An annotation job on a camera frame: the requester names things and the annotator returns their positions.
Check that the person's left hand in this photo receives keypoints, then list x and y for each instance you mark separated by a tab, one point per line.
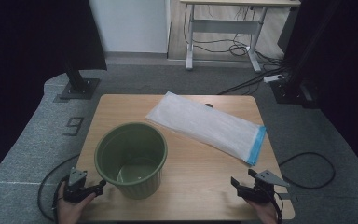
71	211

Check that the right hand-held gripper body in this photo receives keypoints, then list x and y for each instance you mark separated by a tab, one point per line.
256	191

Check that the person's right hand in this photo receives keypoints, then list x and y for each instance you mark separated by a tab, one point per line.
265	213

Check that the white power strip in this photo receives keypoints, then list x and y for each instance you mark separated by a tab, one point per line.
273	78

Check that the white-legged wooden desk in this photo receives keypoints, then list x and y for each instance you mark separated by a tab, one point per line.
223	26

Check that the black curtain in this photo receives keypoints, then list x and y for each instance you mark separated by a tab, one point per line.
21	62
348	77

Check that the green plastic trash bin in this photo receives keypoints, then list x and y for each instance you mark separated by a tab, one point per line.
127	149

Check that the white plastic bag blue edge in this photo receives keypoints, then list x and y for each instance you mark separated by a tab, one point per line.
199	124

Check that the black tape floor marking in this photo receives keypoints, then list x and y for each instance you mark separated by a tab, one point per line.
76	121

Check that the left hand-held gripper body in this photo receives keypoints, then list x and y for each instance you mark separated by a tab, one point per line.
76	186

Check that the black stand base left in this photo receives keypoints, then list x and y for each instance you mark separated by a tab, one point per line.
79	88

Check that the black metal stand with base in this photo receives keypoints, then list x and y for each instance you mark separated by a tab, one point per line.
289	90

